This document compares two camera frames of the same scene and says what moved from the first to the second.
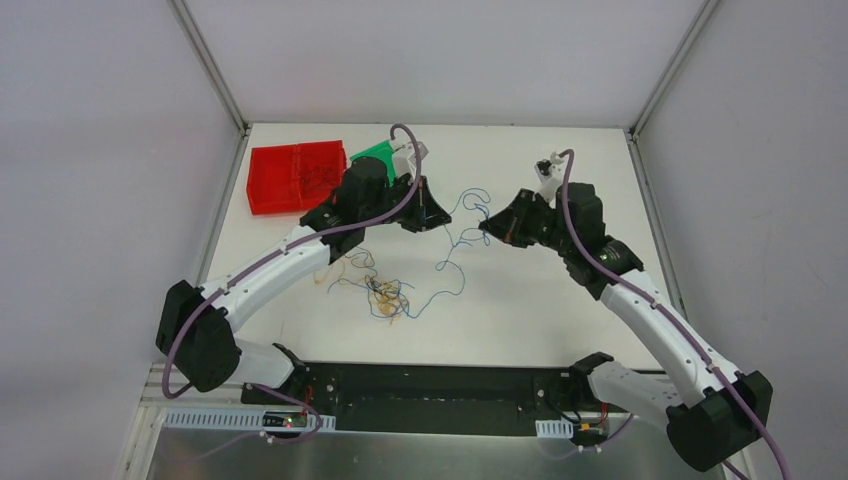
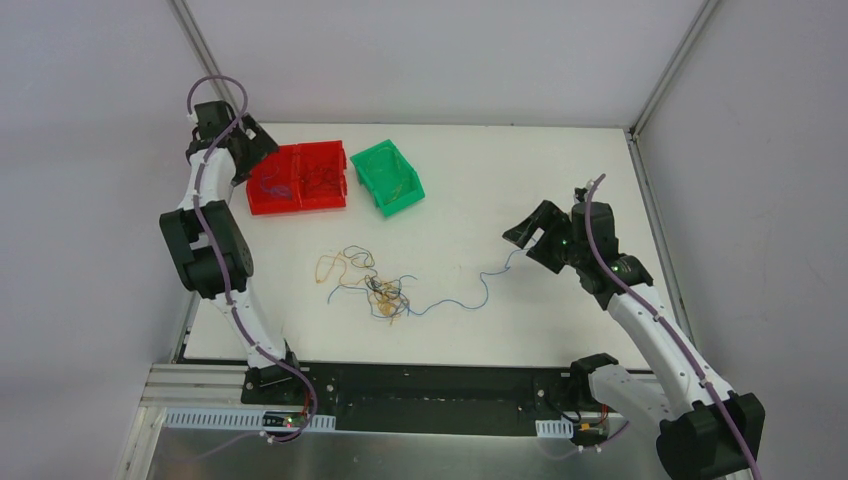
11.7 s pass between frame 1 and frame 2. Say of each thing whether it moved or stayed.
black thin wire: moved
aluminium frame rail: stayed
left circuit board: stayed
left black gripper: moved
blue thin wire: moved
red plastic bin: stayed
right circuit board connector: stayed
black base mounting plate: stayed
